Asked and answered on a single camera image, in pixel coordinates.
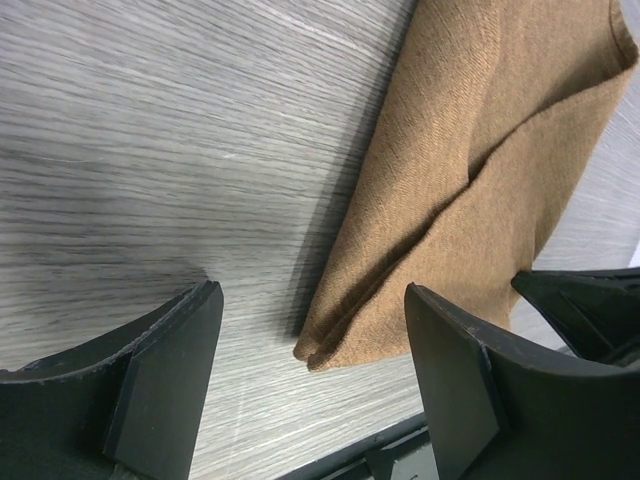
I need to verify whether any brown cloth napkin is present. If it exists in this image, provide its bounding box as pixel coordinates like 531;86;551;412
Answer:
293;1;639;371

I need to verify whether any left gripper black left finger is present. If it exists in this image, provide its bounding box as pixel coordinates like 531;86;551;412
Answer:
1;280;223;479

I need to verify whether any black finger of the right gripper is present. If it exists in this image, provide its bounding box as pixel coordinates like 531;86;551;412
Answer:
511;267;640;365

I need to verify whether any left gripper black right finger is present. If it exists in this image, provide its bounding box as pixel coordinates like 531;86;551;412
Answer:
404;284;639;479

